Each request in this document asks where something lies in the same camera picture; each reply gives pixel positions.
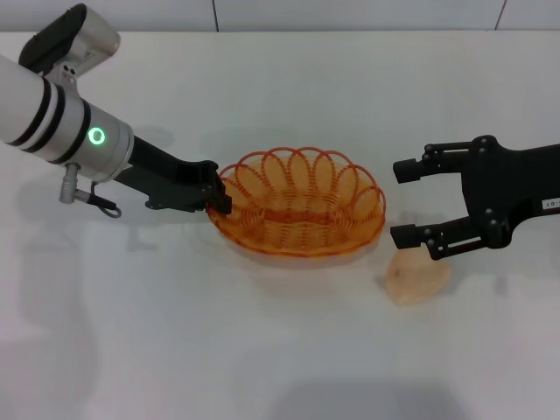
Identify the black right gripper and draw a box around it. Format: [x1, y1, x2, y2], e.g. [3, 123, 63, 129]
[388, 134, 560, 263]

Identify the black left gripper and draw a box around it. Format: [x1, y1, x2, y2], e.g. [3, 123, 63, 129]
[114, 134, 233, 215]

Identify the orange plastic wire basket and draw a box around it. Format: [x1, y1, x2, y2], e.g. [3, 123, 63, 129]
[205, 146, 387, 258]

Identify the beige bread bun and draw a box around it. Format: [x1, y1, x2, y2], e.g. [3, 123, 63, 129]
[384, 248, 452, 306]

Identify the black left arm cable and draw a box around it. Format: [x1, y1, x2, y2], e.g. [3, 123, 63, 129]
[59, 164, 123, 219]

